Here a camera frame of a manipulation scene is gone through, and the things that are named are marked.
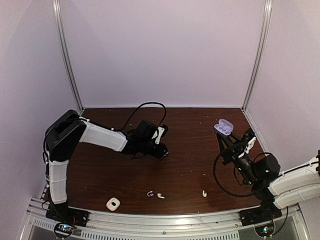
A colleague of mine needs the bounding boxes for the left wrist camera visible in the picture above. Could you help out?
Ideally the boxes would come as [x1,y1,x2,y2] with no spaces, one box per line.
[151,124,169,145]

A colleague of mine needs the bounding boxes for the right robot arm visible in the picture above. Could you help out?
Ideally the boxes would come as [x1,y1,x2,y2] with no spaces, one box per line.
[216,129,320,221]

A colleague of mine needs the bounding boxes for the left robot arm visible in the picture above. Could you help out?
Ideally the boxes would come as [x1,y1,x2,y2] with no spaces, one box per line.
[43,109,169,222]

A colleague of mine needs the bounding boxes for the white earbud left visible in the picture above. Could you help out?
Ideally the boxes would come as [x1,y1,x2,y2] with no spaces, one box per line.
[157,192,165,199]

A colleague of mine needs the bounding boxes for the white earbud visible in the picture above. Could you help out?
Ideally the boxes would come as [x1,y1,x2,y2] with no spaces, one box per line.
[202,190,208,198]
[157,192,165,199]

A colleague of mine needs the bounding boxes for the left aluminium frame post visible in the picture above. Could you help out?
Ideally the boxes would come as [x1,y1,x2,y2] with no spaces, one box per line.
[52,0,85,113]

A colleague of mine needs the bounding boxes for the left black cable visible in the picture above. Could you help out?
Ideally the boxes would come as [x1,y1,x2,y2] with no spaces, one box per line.
[109,101,167,133]

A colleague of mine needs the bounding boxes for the cream white charging case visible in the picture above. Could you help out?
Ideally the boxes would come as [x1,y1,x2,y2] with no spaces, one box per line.
[106,197,121,212]

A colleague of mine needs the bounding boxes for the right aluminium frame post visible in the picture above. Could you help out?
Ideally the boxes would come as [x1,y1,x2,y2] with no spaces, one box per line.
[241,0,273,112]

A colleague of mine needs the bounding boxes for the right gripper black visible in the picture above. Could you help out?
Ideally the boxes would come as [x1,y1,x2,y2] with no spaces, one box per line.
[217,129,259,185]

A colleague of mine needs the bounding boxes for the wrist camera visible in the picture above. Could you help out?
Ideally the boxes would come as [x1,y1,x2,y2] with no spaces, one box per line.
[240,128,257,154]
[151,124,169,145]

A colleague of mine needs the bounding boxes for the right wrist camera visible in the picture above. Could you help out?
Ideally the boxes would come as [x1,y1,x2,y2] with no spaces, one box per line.
[240,128,257,154]

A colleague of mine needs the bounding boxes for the front aluminium rail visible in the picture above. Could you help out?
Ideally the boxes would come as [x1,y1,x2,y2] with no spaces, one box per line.
[17,198,311,240]

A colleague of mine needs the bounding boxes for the aluminium frame post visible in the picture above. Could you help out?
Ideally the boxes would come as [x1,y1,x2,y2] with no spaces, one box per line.
[52,0,85,113]
[241,0,273,112]

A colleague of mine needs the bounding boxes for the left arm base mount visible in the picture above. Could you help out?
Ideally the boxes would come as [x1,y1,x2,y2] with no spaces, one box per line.
[45,201,89,240]

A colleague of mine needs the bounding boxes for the lavender earbud charging case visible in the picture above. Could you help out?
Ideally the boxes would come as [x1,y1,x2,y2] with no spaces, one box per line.
[213,118,234,136]

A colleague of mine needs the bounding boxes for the purple earbud left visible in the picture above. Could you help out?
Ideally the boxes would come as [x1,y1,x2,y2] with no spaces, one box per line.
[146,190,155,198]

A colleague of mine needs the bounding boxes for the white earbud right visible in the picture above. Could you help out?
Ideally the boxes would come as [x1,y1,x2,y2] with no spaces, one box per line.
[202,190,208,198]

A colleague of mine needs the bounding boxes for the right black cable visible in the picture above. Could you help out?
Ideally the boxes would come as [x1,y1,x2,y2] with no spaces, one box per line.
[212,152,271,198]

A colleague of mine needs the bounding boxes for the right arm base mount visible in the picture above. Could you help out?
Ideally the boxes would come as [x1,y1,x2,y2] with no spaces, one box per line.
[239,200,282,239]

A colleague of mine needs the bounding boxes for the black cable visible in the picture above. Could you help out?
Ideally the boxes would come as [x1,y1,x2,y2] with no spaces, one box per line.
[109,101,167,133]
[212,152,271,198]

